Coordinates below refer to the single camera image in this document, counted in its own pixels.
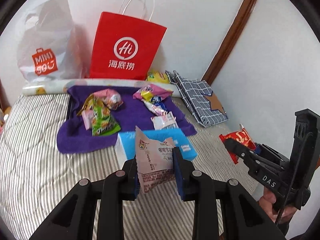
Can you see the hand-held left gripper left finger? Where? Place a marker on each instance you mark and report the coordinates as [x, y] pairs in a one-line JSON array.
[[135, 180]]

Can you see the red paper shopping bag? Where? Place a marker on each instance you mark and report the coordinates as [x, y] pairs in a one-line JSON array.
[[125, 42]]

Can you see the light pink snack pouch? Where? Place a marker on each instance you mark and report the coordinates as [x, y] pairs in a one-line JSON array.
[[87, 120]]

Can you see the long pink white snack packet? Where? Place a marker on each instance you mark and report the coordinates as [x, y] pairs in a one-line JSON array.
[[156, 110]]

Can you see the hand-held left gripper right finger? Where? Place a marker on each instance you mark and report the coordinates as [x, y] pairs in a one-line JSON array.
[[178, 177]]

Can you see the small yellow snack packet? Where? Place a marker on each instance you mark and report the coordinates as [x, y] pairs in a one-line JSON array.
[[147, 96]]

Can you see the magenta snack packet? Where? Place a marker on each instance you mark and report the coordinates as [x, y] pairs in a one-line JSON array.
[[150, 90]]

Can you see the rolled fruit print mat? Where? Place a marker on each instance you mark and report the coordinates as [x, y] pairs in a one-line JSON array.
[[50, 87]]

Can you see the striped mattress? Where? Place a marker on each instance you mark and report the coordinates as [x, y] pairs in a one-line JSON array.
[[37, 155]]

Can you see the yellow snack bag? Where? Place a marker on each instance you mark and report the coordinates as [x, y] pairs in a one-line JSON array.
[[157, 77]]

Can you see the pink silver snack packet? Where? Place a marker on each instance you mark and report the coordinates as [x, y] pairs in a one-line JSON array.
[[110, 97]]

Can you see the purple towel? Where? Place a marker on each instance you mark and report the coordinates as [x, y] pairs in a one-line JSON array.
[[130, 115]]

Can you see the folded blue checked cloth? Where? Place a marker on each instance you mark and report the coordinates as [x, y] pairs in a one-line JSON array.
[[200, 100]]

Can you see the blue tissue pack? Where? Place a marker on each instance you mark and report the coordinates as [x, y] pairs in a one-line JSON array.
[[125, 145]]

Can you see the pale pastry snack packet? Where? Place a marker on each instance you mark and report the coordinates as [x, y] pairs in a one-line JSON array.
[[155, 160]]

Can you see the small blue snack packet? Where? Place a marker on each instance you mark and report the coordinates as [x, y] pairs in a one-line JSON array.
[[157, 100]]

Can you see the brown wooden door frame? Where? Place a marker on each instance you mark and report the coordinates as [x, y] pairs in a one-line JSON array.
[[237, 17]]

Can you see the grey plastic shopping bag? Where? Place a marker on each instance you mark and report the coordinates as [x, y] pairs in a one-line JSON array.
[[50, 42]]

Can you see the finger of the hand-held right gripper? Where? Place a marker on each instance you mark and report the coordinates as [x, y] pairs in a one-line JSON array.
[[237, 151], [268, 152]]

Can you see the person's right hand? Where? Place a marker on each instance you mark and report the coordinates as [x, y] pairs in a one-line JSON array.
[[268, 197]]

